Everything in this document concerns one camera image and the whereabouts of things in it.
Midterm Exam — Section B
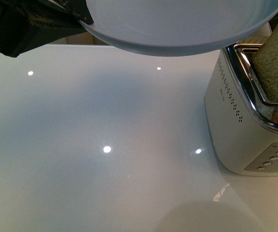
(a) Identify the chrome two-slot toaster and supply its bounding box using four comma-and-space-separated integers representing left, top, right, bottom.
204, 43, 278, 176

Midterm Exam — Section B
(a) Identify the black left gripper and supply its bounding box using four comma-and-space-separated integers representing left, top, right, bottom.
0, 0, 94, 58

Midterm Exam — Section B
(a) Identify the grey-blue round plate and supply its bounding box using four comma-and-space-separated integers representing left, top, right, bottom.
83, 0, 278, 57

